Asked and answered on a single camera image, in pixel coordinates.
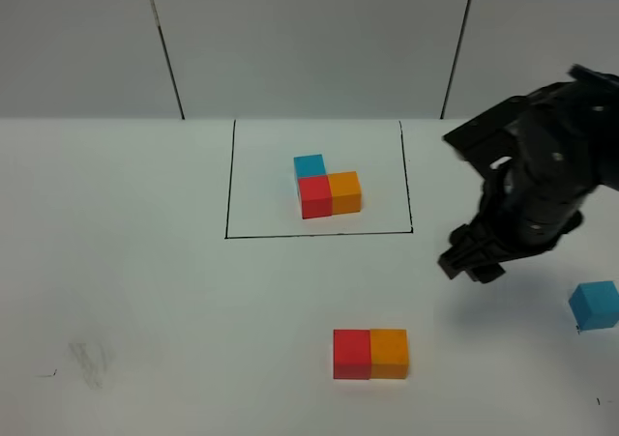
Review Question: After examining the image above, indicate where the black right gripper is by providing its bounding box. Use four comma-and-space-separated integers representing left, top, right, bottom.
438, 158, 598, 283

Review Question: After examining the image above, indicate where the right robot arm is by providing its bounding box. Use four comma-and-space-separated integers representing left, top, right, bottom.
438, 65, 618, 283

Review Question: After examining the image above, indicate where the orange template cube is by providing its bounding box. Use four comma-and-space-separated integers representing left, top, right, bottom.
328, 171, 362, 215

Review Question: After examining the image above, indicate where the red template cube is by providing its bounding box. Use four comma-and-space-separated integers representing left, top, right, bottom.
297, 175, 333, 219

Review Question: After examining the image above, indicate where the blue template cube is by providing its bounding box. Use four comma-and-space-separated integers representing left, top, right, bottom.
293, 154, 327, 181

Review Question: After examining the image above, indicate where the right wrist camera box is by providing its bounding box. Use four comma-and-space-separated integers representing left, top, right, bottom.
443, 96, 529, 178

